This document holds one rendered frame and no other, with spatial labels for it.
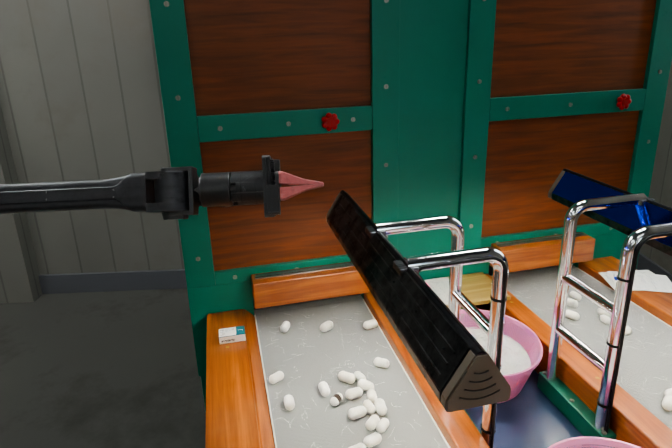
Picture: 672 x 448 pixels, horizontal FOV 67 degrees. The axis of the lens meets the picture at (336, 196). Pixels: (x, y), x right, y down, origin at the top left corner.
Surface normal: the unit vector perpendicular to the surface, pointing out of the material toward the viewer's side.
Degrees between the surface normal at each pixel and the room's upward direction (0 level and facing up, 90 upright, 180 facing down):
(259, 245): 90
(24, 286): 90
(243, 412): 0
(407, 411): 0
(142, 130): 90
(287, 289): 90
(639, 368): 0
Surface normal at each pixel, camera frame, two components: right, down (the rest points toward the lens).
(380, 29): 0.23, 0.29
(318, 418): -0.03, -0.95
